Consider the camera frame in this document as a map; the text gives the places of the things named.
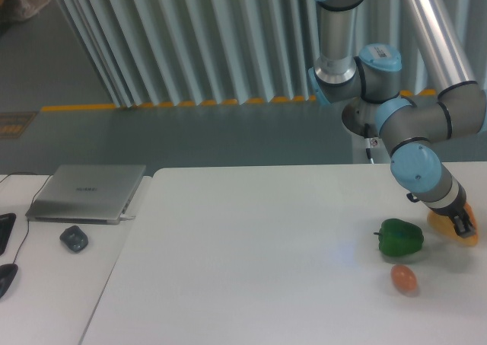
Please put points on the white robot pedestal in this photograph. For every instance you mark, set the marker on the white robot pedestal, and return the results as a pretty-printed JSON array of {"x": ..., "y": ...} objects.
[{"x": 358, "y": 119}]

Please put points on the dark grey small device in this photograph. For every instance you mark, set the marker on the dark grey small device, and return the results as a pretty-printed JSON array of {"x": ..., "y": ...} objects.
[{"x": 74, "y": 239}]

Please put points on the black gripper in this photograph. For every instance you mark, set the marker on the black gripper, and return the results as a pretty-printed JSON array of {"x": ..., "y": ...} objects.
[{"x": 451, "y": 205}]

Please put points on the brown egg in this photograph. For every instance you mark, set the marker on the brown egg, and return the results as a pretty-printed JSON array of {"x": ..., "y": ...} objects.
[{"x": 403, "y": 278}]

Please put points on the white folding screen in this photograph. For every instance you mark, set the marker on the white folding screen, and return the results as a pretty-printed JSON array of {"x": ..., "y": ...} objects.
[{"x": 154, "y": 51}]

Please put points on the white laptop plug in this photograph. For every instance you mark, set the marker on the white laptop plug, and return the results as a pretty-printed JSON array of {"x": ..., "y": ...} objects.
[{"x": 126, "y": 218}]

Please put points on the black computer mouse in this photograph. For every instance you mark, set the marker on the black computer mouse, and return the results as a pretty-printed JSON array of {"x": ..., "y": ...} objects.
[{"x": 7, "y": 274}]

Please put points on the triangular orange bread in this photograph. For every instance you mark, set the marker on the triangular orange bread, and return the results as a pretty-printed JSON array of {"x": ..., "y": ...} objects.
[{"x": 444, "y": 226}]

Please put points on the black keyboard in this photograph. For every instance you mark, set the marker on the black keyboard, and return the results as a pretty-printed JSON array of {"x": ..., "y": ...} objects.
[{"x": 7, "y": 222}]

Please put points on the green bell pepper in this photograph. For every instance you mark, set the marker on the green bell pepper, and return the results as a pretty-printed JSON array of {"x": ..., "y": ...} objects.
[{"x": 398, "y": 238}]

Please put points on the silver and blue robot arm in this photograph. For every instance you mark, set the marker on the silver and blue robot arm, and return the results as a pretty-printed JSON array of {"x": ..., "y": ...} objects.
[{"x": 407, "y": 131}]

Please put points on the silver closed laptop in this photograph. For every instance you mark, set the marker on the silver closed laptop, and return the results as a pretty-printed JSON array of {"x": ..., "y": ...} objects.
[{"x": 97, "y": 194}]

